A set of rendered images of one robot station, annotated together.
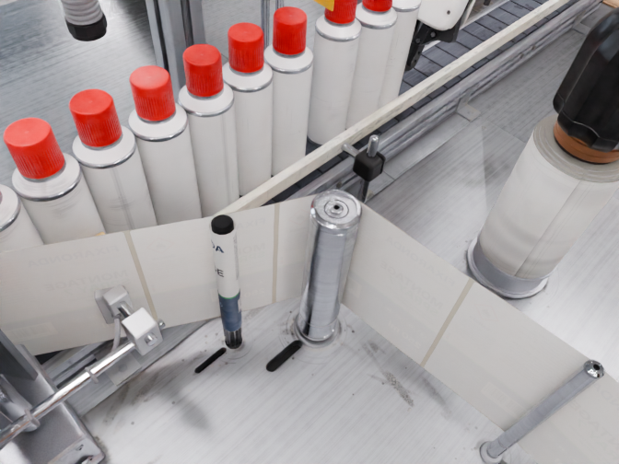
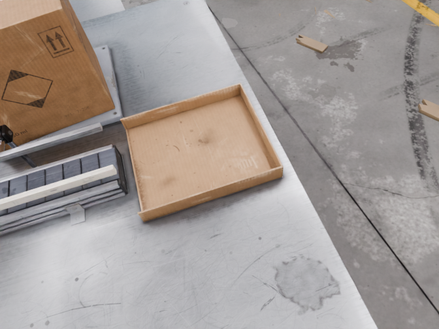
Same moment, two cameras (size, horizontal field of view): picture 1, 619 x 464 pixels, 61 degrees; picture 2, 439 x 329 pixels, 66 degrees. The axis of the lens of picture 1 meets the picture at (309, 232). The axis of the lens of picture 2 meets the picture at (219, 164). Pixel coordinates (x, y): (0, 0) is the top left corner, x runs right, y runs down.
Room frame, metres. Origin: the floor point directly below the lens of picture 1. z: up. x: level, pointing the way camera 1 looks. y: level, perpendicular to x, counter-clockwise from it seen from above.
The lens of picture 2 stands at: (0.92, -0.94, 1.45)
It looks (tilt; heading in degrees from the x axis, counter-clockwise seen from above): 56 degrees down; 42
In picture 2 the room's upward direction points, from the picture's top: 11 degrees counter-clockwise
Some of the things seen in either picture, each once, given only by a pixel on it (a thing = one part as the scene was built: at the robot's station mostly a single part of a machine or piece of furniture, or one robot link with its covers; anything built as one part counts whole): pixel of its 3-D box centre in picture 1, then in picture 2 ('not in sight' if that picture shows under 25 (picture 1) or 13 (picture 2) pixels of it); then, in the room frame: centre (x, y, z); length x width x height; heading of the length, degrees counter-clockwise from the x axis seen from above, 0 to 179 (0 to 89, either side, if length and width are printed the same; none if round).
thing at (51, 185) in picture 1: (67, 219); not in sight; (0.27, 0.21, 0.98); 0.05 x 0.05 x 0.20
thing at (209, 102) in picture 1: (211, 142); not in sight; (0.39, 0.11, 0.98); 0.05 x 0.05 x 0.20
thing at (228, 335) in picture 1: (228, 291); not in sight; (0.23, 0.06, 0.97); 0.02 x 0.02 x 0.19
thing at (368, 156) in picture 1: (367, 172); not in sight; (0.47, -0.06, 0.89); 0.03 x 0.03 x 0.12; 50
